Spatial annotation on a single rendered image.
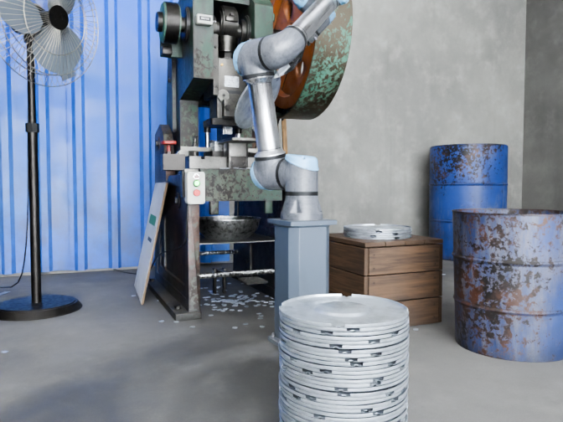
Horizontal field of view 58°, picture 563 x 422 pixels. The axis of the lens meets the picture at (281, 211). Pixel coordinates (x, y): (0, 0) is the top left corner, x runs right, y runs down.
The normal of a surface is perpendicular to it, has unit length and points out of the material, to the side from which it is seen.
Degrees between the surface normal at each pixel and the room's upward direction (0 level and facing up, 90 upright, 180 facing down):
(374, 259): 90
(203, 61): 90
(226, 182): 90
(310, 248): 90
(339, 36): 104
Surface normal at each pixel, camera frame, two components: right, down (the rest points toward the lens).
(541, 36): -0.92, 0.02
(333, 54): 0.36, 0.43
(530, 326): -0.14, 0.09
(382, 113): 0.39, 0.04
